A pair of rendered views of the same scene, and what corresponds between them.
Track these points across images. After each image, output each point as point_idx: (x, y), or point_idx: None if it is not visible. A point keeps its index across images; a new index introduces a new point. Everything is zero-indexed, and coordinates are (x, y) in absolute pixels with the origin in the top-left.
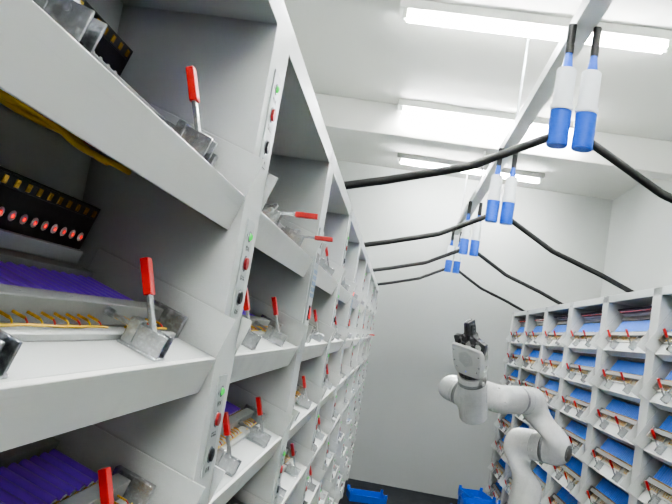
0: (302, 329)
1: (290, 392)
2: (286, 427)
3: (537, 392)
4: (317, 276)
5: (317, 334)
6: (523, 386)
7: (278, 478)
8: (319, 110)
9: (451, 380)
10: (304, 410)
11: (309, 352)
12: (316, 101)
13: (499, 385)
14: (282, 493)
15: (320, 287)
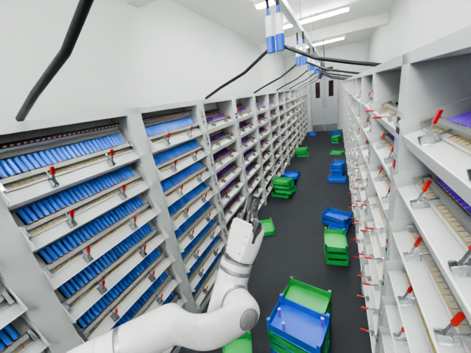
0: (390, 168)
1: (389, 200)
2: (385, 214)
3: (81, 344)
4: (413, 149)
5: (457, 260)
6: (99, 342)
7: (386, 242)
8: (387, 61)
9: (247, 293)
10: (430, 317)
11: (414, 221)
12: (385, 62)
13: (172, 306)
14: (399, 297)
15: (434, 172)
